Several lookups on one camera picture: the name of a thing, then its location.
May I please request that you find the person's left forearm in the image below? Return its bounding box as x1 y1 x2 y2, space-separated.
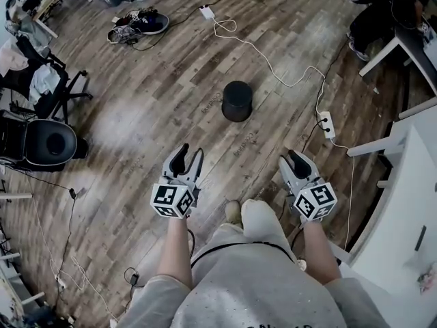
156 216 194 289

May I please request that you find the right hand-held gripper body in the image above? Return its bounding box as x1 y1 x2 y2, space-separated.
286 178 339 229

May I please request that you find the black round wastebasket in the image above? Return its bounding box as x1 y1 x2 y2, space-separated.
221 80 254 123

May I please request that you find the dark sneaker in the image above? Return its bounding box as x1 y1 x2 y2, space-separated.
136 12 171 36

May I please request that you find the person's light trouser leg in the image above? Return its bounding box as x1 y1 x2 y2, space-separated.
240 198 295 249

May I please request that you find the white table with dark top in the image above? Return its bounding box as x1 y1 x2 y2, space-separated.
358 22 437 97

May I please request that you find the long black cable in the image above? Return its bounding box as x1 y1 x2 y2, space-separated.
300 41 349 156

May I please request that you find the long white cable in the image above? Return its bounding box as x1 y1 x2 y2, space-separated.
212 18 356 252

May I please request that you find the person's grey shirt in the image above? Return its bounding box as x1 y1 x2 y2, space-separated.
115 223 391 328

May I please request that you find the white cloth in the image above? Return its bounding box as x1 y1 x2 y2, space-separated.
28 64 61 105

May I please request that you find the person's beige shoe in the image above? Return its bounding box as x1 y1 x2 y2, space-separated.
225 200 244 226

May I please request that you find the black office chair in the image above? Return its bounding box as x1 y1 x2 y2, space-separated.
0 34 94 122

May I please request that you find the pink cloth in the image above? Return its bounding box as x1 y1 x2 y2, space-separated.
0 42 29 79

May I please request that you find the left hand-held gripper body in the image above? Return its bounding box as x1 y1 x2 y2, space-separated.
150 175 201 221

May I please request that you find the person's right forearm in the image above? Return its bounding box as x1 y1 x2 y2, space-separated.
301 217 343 286

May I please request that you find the white power strip with plugs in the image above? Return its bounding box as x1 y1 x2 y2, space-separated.
318 111 337 140

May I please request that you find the black round padded seat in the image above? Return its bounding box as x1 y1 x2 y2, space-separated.
0 109 90 174

